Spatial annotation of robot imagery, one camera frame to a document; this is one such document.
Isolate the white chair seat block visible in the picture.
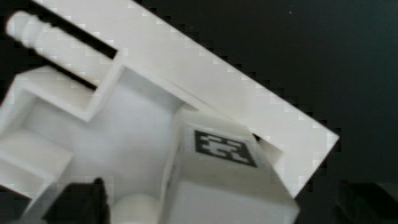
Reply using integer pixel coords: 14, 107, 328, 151
0, 12, 241, 224

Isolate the white chair leg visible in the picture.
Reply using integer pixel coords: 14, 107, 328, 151
113, 108, 298, 224

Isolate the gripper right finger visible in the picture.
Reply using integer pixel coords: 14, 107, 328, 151
334, 181, 398, 224

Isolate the white U-shaped fence frame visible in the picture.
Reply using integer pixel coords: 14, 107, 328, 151
32, 0, 337, 194

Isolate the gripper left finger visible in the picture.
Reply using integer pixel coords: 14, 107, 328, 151
42, 178, 110, 224

